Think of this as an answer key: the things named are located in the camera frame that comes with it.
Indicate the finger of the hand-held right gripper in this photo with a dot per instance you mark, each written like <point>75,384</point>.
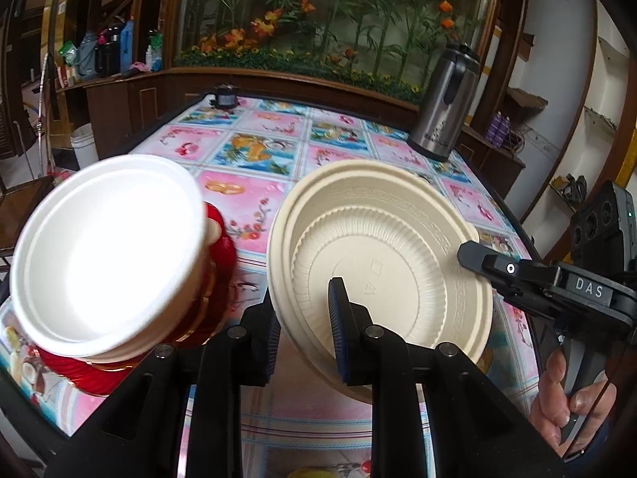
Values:
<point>497,269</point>

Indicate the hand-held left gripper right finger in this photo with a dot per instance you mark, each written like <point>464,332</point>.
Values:
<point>336,328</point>

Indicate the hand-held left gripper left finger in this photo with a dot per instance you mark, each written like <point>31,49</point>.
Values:
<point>272,348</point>

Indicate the beige plastic bowl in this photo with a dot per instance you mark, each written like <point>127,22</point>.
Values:
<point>398,279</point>
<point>276,259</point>

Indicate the small red scalloped plate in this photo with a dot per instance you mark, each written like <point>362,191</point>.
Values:
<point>219,216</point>

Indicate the large red scalloped plate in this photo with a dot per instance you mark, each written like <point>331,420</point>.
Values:
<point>69,373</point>

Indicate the person's right hand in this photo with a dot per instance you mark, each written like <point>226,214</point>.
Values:
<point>547,398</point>

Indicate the black power tool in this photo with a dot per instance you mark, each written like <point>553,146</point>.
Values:
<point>572,189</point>

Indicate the purple bottle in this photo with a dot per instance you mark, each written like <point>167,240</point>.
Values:
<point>493,129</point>
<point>505,132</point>

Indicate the fruit print tablecloth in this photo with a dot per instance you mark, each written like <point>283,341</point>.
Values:
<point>259,199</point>

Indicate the stainless steel thermos jug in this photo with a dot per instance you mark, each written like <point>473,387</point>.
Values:
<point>443,109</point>

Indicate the small black jar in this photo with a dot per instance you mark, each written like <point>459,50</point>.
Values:
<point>226,98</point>

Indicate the white plastic bucket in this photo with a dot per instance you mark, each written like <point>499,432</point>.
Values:
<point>84,147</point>

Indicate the wooden counter cabinet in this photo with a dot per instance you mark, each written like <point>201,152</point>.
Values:
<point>129,109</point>

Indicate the dark wooden chair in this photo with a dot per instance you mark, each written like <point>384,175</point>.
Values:
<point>25,209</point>

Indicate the pink cloth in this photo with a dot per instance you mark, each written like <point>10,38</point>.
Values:
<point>138,67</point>

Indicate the green spray bottle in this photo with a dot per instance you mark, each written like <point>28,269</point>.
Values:
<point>157,55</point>

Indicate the small white bottle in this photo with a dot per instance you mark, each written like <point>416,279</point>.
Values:
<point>149,57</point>

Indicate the blue water jug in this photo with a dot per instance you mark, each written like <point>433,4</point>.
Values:
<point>128,45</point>

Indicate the black electric kettle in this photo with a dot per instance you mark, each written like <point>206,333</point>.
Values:
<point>108,55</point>

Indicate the green plastic bag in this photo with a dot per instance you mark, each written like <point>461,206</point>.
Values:
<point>68,54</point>

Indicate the floral wall mural panel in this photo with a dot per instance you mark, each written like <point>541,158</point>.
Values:
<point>323,20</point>

